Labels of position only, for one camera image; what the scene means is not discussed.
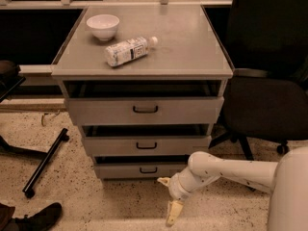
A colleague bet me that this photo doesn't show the black shoe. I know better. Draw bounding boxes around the black shoe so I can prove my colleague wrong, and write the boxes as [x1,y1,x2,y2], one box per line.
[14,202,62,231]

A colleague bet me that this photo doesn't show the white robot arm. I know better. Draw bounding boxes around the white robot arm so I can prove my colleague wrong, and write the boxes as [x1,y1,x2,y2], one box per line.
[158,147,308,231]

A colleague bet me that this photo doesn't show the grey drawer cabinet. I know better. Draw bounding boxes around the grey drawer cabinet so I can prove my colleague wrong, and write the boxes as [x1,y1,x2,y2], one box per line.
[52,5,232,168]

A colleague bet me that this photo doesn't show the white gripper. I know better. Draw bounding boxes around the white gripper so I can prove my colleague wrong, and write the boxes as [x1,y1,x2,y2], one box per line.
[157,167,212,226]

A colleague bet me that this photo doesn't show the white ceramic bowl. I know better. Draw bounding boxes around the white ceramic bowl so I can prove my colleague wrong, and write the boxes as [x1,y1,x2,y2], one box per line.
[87,14,119,41]

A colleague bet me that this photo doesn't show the dark object on left table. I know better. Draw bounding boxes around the dark object on left table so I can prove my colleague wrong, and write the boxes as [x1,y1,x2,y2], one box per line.
[0,60,26,102]

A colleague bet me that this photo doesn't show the black stand leg with casters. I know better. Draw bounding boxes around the black stand leg with casters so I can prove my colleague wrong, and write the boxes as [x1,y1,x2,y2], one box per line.
[0,128,69,199]

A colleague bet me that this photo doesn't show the grey drawer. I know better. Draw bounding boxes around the grey drawer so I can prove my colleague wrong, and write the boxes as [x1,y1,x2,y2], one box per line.
[64,97,223,125]
[82,136,211,156]
[94,162,186,179]

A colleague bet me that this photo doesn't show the white plastic bottle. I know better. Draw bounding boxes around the white plastic bottle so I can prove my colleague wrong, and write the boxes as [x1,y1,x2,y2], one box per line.
[105,37,158,67]

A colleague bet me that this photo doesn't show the black office chair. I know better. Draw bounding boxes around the black office chair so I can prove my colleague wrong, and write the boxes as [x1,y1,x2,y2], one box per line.
[211,0,308,160]

